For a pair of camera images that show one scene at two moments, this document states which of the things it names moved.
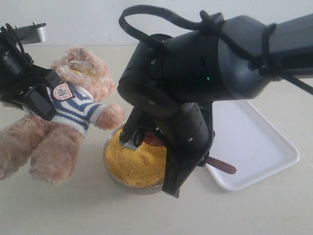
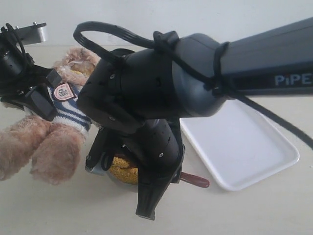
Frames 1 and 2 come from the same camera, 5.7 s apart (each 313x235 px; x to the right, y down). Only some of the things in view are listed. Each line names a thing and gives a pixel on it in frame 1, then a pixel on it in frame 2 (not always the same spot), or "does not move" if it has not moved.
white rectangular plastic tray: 244,138 does not move
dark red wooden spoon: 153,139 → 187,177
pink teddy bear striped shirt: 74,107 does not move
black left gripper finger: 53,78 does not move
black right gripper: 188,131 → 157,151
